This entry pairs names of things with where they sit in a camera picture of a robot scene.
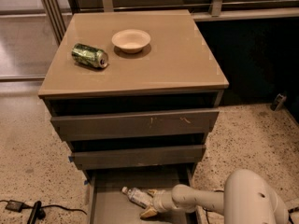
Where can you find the black clamp tool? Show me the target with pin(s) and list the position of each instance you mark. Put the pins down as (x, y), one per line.
(37, 213)

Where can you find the clear plastic water bottle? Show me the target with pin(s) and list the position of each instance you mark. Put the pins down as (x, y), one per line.
(137, 196)

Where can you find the metal railing frame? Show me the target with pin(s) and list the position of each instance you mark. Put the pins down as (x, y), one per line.
(201, 10)

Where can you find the small grey floor device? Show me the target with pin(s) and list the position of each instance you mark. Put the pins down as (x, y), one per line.
(278, 102)

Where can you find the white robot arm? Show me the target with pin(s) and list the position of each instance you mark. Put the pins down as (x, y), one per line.
(247, 199)

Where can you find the middle grey drawer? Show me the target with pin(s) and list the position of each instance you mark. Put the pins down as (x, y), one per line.
(138, 157)

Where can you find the white paper bowl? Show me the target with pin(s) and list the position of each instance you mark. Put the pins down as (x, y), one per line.
(131, 40)

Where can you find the green soda can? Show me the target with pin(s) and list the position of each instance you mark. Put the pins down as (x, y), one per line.
(90, 56)

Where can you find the grey drawer cabinet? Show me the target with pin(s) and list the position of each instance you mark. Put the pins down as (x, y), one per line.
(175, 71)

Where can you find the black power adapter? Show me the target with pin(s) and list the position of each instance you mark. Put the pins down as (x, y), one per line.
(14, 206)

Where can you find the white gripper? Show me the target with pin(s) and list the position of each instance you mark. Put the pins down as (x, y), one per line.
(158, 200)

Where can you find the bottom open grey drawer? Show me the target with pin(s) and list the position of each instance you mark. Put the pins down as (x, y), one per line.
(108, 205)

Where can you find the top grey drawer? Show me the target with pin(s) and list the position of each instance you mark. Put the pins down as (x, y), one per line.
(139, 124)

